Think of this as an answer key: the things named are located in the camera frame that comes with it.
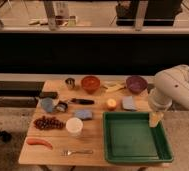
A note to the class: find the purple bowl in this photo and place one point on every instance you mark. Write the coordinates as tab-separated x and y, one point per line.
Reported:
136	84

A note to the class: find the yellow red apple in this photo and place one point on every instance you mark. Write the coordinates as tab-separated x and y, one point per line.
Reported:
111	104

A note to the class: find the black chair base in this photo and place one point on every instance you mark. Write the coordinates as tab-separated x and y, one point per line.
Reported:
5	136

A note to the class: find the small metal cup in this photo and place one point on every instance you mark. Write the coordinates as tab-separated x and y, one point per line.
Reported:
70	83

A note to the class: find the black rectangular block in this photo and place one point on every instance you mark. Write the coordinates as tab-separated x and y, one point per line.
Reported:
52	95

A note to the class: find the dark cabinet in background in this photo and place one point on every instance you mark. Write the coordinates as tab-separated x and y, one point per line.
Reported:
158	13

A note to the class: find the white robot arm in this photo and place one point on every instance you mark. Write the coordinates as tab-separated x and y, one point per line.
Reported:
169	85

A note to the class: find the silver fork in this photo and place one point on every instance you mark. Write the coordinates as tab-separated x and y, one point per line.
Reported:
70	152

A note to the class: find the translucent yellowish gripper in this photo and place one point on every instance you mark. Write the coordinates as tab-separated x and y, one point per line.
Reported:
155	118

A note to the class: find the blue sponge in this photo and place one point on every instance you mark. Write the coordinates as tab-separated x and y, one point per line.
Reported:
83	114

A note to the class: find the wooden table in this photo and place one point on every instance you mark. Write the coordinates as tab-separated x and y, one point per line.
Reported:
91	137

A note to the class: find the green plastic tray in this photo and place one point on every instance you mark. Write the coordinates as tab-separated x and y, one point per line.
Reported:
128	139

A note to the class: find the bunch of red grapes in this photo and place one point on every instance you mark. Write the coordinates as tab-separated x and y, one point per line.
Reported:
48	123

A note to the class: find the white paper cup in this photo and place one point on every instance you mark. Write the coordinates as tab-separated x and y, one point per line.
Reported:
74	126

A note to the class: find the blue cup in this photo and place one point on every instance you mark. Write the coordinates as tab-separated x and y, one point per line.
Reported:
47	104

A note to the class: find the red bowl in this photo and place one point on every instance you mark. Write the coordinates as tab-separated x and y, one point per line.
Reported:
90	84

